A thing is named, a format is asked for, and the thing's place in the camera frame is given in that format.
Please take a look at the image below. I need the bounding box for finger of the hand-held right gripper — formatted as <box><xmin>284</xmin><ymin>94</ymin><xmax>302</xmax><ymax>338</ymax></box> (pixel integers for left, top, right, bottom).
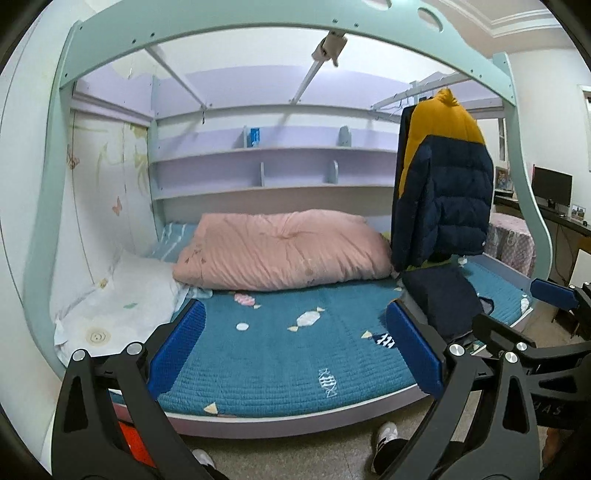
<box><xmin>530</xmin><ymin>277</ymin><xmax>591</xmax><ymax>320</ymax></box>
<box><xmin>471</xmin><ymin>314</ymin><xmax>539</xmax><ymax>363</ymax></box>

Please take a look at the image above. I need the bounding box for white pillow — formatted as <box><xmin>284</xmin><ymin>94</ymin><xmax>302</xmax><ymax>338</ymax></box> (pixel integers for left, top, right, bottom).
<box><xmin>53</xmin><ymin>249</ymin><xmax>186</xmax><ymax>361</ymax></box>

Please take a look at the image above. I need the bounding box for table with pink patterned cloth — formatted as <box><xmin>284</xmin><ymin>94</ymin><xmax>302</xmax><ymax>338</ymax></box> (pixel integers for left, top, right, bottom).
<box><xmin>485</xmin><ymin>213</ymin><xmax>536</xmax><ymax>278</ymax></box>

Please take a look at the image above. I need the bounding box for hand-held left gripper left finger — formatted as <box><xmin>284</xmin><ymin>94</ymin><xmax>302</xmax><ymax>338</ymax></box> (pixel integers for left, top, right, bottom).
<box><xmin>50</xmin><ymin>299</ymin><xmax>207</xmax><ymax>480</ymax></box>

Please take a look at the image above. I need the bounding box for person's white left shoe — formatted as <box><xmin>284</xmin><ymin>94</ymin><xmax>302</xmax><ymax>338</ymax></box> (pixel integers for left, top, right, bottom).
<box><xmin>191</xmin><ymin>450</ymin><xmax>216</xmax><ymax>477</ymax></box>

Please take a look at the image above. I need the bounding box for teal quilted bed blanket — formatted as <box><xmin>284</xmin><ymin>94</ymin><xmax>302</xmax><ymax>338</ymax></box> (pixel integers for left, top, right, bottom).
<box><xmin>154</xmin><ymin>261</ymin><xmax>535</xmax><ymax>418</ymax></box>

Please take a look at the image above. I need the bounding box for pink duvet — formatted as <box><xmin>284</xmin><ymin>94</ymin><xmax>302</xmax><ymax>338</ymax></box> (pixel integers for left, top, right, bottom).
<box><xmin>173</xmin><ymin>209</ymin><xmax>394</xmax><ymax>292</ymax></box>

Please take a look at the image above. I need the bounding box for white clip-on device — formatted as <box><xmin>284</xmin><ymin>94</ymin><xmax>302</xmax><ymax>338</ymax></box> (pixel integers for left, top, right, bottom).
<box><xmin>311</xmin><ymin>32</ymin><xmax>348</xmax><ymax>68</ymax></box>

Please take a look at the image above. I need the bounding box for white board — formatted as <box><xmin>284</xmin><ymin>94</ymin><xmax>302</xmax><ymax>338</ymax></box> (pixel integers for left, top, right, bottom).
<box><xmin>568</xmin><ymin>249</ymin><xmax>591</xmax><ymax>289</ymax></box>

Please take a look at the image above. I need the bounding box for dark desk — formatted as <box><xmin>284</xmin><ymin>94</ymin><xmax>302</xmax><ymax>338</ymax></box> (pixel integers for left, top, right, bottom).
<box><xmin>493</xmin><ymin>193</ymin><xmax>591</xmax><ymax>234</ymax></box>

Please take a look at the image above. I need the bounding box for butterfly decorated bed panel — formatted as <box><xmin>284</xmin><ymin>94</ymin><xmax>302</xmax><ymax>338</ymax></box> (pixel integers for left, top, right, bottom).
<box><xmin>55</xmin><ymin>111</ymin><xmax>155</xmax><ymax>296</ymax></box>

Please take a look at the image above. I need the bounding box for orange red box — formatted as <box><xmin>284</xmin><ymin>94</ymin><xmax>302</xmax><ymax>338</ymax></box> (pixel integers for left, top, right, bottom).
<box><xmin>117</xmin><ymin>419</ymin><xmax>156</xmax><ymax>470</ymax></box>

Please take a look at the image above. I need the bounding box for person's white shoe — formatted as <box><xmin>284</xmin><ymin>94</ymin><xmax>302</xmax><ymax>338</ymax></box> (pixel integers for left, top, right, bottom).
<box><xmin>372</xmin><ymin>421</ymin><xmax>399</xmax><ymax>476</ymax></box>
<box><xmin>191</xmin><ymin>450</ymin><xmax>216</xmax><ymax>477</ymax></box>

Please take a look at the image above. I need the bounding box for yellow and navy puffer jacket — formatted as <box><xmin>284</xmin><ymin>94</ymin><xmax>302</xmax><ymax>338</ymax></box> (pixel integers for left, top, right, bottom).
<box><xmin>390</xmin><ymin>88</ymin><xmax>495</xmax><ymax>273</ymax></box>

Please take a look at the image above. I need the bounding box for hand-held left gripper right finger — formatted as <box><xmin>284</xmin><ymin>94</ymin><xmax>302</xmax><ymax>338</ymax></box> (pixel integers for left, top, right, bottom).
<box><xmin>383</xmin><ymin>300</ymin><xmax>542</xmax><ymax>480</ymax></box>

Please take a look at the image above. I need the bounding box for metal bunk rail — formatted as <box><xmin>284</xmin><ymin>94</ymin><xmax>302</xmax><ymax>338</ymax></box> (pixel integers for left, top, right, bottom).
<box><xmin>372</xmin><ymin>71</ymin><xmax>505</xmax><ymax>121</ymax></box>

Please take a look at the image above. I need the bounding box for person's white right shoe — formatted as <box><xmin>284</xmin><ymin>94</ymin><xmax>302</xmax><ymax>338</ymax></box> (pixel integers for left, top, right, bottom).
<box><xmin>372</xmin><ymin>421</ymin><xmax>399</xmax><ymax>476</ymax></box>

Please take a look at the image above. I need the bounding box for black computer monitor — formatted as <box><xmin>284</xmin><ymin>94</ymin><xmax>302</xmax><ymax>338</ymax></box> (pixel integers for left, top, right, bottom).
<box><xmin>532</xmin><ymin>166</ymin><xmax>574</xmax><ymax>208</ymax></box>

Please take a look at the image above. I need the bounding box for lavender wall shelf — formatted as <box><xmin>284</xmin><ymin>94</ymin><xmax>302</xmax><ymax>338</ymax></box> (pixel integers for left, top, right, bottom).
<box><xmin>148</xmin><ymin>104</ymin><xmax>403</xmax><ymax>204</ymax></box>

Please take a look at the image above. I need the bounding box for light blue striped sheet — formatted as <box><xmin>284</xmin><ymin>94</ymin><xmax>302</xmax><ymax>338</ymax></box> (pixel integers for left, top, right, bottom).
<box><xmin>147</xmin><ymin>222</ymin><xmax>213</xmax><ymax>301</ymax></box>

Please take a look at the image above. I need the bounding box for mint green bunk bed frame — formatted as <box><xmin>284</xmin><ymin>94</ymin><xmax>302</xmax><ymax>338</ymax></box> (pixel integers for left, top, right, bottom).
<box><xmin>23</xmin><ymin>0</ymin><xmax>553</xmax><ymax>445</ymax></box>

